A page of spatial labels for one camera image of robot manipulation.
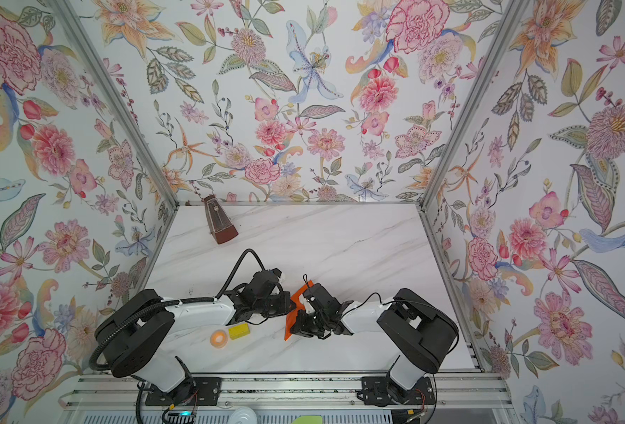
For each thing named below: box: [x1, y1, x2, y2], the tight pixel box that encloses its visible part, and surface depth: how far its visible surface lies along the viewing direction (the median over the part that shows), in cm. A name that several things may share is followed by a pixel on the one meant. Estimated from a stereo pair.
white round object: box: [228, 406, 258, 424], surface depth 67 cm
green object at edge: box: [291, 415, 323, 424], surface depth 73 cm
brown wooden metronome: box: [203, 194, 240, 245], surface depth 104 cm
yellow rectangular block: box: [228, 322, 251, 341], surface depth 85 cm
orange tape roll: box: [210, 329, 229, 349], surface depth 85 cm
